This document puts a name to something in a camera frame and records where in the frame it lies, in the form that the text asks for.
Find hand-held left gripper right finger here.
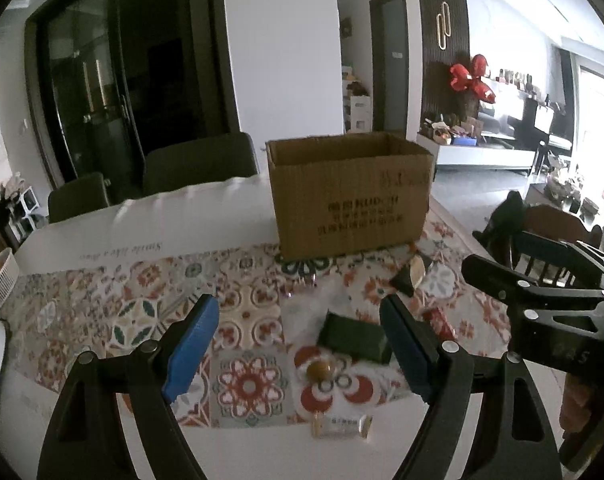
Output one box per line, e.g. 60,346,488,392
379,294,565,480

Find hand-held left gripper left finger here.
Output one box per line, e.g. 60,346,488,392
36,294,220,480

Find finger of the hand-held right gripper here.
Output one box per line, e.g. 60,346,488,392
461,254,604,311
517,231,604,276

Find dark green snack packet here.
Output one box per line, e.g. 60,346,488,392
318,311,390,365

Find black gold snack packet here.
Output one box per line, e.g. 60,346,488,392
389,255,435,297

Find golden ball candy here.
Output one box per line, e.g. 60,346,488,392
306,359,335,382

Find brown cardboard box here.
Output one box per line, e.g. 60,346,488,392
265,131,437,261

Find person's right hand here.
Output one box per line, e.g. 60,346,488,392
559,372,595,443

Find wooden high chair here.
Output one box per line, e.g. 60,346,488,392
474,203,604,286

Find dark cloth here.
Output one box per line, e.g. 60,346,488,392
482,191,528,261

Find cluttered coffee table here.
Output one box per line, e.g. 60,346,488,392
524,160,604,216

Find patterned tile table mat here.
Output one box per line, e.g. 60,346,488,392
7,210,513,428

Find white television cabinet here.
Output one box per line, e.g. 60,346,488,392
416,132,538,173

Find bright window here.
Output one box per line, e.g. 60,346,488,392
572,65,604,196

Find television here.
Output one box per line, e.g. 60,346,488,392
477,80,555,138

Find pile of small boxes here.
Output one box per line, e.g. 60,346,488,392
422,115,483,146

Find row of shelf ornaments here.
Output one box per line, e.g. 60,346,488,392
497,67,543,93

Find red foil balloons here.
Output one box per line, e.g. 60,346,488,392
449,53,495,103

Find dark green dining chair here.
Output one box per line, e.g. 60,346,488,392
143,132,259,196
48,172,110,223

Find white plastic basket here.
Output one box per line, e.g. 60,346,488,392
0,247,20,306

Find white cube shelf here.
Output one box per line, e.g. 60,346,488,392
9,186,45,236

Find dark hallway door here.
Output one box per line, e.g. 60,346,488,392
369,0,410,136

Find dark glass sliding door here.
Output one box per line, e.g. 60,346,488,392
26,0,243,186

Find clip-shaped wall lamp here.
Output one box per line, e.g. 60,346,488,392
434,2,452,51

